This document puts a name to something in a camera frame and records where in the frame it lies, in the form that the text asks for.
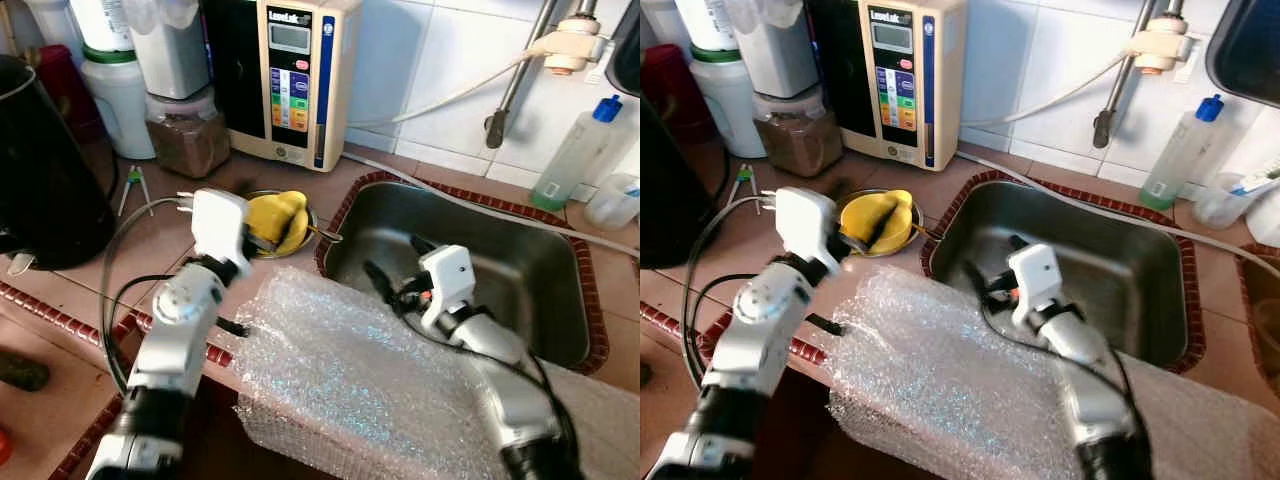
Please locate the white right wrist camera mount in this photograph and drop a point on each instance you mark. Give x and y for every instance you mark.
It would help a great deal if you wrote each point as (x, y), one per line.
(1038, 272)
(450, 275)

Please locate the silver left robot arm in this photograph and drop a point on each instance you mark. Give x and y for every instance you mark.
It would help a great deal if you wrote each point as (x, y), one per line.
(175, 330)
(760, 330)

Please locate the black electric kettle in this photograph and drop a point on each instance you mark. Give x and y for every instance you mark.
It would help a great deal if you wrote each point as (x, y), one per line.
(50, 180)
(675, 190)

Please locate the clear bubble wrap sheet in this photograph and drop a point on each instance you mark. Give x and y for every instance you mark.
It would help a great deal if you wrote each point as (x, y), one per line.
(340, 380)
(930, 380)

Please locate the stainless steel sink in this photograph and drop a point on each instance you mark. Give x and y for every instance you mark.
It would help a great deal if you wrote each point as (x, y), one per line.
(480, 260)
(1100, 260)
(1268, 320)

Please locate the dark green round object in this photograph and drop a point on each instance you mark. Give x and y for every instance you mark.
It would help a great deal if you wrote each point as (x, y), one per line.
(22, 372)

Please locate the cream faucet diverter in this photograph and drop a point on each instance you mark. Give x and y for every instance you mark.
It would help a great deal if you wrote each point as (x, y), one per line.
(1160, 45)
(575, 45)

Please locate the red plastic container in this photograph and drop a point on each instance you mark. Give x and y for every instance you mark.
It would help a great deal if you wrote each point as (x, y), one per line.
(65, 95)
(668, 90)

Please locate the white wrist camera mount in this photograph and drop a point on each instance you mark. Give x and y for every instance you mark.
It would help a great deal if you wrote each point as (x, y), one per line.
(1038, 272)
(450, 275)
(220, 225)
(808, 222)

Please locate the brown powder jar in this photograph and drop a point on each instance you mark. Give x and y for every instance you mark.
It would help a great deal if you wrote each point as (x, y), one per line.
(800, 140)
(190, 140)

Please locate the white container green band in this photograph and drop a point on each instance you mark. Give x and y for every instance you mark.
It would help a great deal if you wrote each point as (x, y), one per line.
(120, 110)
(730, 105)

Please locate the clear bottle blue cap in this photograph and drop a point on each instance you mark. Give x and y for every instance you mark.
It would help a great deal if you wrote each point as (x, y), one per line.
(1180, 155)
(570, 160)

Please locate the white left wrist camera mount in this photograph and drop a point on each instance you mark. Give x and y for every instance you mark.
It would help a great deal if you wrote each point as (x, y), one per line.
(808, 222)
(220, 225)

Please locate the chrome gooseneck faucet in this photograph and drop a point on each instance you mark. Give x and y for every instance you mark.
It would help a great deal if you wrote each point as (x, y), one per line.
(1119, 85)
(518, 80)

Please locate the yellow rag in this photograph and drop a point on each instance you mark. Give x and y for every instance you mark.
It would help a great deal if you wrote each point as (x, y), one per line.
(860, 215)
(262, 212)

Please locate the stainless steel bowl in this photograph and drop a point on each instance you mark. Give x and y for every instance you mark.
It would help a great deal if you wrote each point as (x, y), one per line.
(880, 254)
(285, 254)

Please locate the dark blue plastic tray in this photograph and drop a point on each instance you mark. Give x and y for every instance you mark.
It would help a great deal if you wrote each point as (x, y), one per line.
(1250, 50)
(628, 45)

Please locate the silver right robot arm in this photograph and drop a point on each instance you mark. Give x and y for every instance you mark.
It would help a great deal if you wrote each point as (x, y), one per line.
(505, 385)
(1090, 390)

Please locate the white labelled detergent bottle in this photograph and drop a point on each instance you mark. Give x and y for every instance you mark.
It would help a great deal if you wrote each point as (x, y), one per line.
(1265, 215)

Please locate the beige textured cloth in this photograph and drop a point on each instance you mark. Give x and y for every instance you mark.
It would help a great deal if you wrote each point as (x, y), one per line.
(610, 430)
(1210, 430)

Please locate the cream water ionizer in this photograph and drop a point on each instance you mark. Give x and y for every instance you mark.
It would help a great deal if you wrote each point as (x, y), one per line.
(300, 100)
(900, 100)

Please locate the metal fork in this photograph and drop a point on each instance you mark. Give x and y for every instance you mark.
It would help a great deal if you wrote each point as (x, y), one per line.
(328, 235)
(928, 233)

